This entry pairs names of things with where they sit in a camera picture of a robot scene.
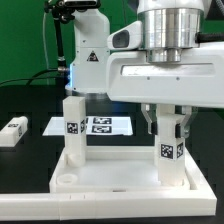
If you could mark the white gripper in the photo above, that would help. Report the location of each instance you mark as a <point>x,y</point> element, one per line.
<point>196,80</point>

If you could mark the white desk top tray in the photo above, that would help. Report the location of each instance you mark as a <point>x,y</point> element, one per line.
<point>111,169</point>

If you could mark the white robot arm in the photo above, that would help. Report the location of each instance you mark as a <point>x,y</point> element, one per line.
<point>160,59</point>

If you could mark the fiducial marker sheet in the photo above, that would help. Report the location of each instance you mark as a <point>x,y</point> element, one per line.
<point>95,125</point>

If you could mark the white L-shaped corner guide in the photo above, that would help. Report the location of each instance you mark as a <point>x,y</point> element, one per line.
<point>199,200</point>

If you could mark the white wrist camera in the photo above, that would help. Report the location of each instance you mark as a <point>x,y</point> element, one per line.
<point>127,38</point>

